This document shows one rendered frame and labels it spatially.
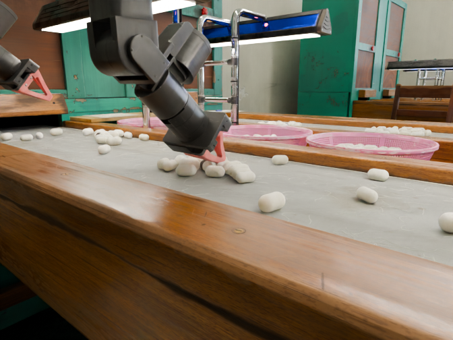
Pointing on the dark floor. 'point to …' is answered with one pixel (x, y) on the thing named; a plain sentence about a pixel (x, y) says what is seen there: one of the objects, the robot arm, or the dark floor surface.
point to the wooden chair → (437, 92)
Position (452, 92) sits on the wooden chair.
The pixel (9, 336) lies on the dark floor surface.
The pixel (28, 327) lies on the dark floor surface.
